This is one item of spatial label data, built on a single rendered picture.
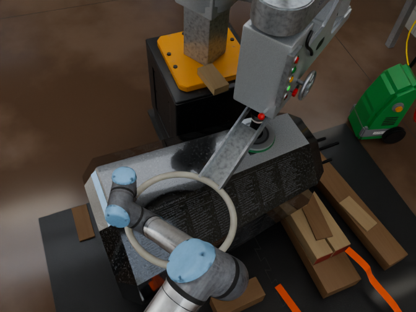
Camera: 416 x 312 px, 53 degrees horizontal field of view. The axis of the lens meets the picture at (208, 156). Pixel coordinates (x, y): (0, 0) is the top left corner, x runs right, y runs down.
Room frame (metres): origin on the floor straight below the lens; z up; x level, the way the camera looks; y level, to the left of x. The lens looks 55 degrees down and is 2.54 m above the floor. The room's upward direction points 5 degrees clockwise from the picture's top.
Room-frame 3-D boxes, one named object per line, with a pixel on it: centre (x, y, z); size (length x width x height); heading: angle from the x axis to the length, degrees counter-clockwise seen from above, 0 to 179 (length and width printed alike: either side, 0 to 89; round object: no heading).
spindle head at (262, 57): (1.45, -0.28, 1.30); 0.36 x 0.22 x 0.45; 149
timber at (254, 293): (0.74, -0.24, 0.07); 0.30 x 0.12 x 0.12; 119
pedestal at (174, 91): (2.03, 0.07, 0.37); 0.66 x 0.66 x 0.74; 26
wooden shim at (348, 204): (1.35, -1.02, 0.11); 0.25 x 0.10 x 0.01; 40
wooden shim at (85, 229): (1.17, 0.78, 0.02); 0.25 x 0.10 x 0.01; 26
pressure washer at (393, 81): (2.20, -1.29, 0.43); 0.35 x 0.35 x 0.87; 11
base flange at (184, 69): (2.03, 0.07, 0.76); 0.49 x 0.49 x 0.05; 26
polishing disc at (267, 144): (1.38, -0.24, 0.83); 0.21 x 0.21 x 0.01
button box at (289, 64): (1.26, -0.30, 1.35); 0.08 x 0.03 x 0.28; 149
